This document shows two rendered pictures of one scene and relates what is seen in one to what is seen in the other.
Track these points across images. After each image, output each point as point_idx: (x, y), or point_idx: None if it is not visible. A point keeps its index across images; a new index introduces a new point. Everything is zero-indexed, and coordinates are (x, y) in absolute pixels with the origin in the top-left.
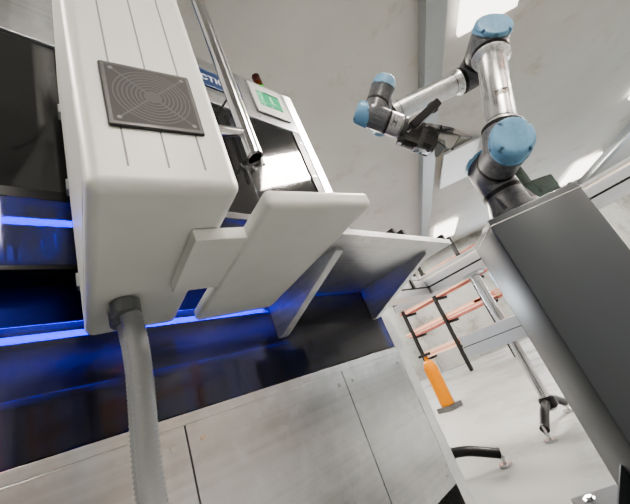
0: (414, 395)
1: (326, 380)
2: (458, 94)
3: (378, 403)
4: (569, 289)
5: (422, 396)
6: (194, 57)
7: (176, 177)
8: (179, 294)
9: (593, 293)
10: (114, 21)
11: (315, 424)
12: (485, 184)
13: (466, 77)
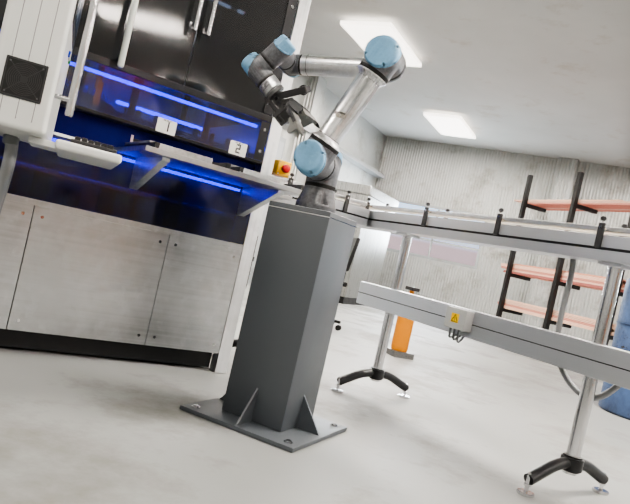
0: (231, 286)
1: (151, 233)
2: None
3: (187, 270)
4: (272, 271)
5: (239, 291)
6: (63, 48)
7: (16, 123)
8: None
9: (280, 282)
10: (26, 24)
11: (122, 252)
12: None
13: None
